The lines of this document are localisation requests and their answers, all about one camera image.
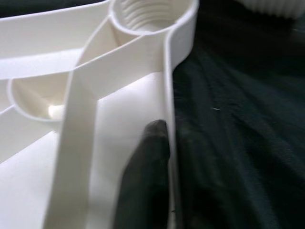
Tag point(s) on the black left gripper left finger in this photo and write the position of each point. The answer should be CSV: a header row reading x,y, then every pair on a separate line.
x,y
147,179

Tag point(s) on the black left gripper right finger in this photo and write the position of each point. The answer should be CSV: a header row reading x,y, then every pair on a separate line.
x,y
195,186

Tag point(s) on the white plastic children table top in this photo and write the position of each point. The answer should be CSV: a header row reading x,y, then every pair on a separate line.
x,y
119,59

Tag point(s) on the black table cloth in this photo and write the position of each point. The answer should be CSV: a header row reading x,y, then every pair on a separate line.
x,y
238,95

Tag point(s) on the white plastic table leg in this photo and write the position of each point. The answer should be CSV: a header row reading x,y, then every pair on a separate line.
x,y
269,7

